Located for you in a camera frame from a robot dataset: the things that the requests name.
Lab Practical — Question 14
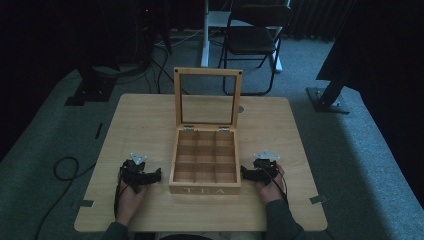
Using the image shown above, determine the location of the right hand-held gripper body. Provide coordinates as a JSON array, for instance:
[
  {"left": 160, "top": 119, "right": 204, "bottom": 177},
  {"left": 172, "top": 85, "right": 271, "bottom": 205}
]
[{"left": 252, "top": 150, "right": 281, "bottom": 186}]

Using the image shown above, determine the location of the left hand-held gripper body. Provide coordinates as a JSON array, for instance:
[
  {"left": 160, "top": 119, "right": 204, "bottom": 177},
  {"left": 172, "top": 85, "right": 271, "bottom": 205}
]
[{"left": 119, "top": 152, "right": 150, "bottom": 195}]

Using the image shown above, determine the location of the wooden tea box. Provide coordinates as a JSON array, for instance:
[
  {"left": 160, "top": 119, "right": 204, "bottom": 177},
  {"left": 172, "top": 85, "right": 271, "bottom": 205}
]
[{"left": 168, "top": 67, "right": 244, "bottom": 196}]

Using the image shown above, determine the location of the person's right hand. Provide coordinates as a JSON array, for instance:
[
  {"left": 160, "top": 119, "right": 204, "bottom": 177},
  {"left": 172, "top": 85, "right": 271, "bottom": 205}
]
[{"left": 255, "top": 163, "right": 288, "bottom": 205}]

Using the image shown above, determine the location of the person's left hand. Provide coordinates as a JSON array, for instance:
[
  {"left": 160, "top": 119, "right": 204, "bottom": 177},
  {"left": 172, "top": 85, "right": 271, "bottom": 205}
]
[{"left": 115, "top": 177, "right": 150, "bottom": 227}]

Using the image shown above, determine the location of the black metal stand base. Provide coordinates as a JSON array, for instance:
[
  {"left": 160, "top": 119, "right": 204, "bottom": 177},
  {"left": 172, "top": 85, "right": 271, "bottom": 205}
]
[{"left": 64, "top": 65, "right": 118, "bottom": 107}]

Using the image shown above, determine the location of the black slanted metal stand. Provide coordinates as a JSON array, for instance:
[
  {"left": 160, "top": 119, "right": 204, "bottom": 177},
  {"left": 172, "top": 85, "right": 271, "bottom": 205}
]
[{"left": 305, "top": 63, "right": 352, "bottom": 115}]

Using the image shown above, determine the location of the black folding chair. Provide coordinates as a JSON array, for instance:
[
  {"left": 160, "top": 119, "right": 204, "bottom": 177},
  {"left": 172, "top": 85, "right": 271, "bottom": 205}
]
[{"left": 217, "top": 2, "right": 295, "bottom": 97}]

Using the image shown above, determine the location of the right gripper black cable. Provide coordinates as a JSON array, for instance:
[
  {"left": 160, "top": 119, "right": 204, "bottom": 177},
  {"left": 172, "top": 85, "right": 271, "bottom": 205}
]
[{"left": 261, "top": 167, "right": 290, "bottom": 203}]

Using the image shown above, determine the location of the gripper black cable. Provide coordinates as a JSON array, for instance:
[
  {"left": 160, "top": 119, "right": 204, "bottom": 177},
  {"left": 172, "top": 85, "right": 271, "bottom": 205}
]
[
  {"left": 261, "top": 167, "right": 290, "bottom": 203},
  {"left": 113, "top": 171, "right": 130, "bottom": 219}
]

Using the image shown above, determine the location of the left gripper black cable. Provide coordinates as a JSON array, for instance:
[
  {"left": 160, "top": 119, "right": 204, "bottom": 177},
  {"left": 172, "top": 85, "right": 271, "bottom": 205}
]
[{"left": 113, "top": 171, "right": 130, "bottom": 219}]

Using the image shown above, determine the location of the black floor cable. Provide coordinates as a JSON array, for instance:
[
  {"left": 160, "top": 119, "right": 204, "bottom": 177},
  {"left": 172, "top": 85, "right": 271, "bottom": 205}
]
[{"left": 34, "top": 156, "right": 98, "bottom": 240}]

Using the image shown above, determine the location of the bundle of black cables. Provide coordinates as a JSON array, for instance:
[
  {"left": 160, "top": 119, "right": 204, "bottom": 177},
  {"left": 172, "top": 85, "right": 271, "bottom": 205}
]
[{"left": 143, "top": 29, "right": 189, "bottom": 96}]

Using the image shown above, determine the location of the white floor cable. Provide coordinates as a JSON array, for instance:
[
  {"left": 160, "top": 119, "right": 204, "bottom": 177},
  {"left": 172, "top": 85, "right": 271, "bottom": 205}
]
[{"left": 155, "top": 29, "right": 205, "bottom": 48}]

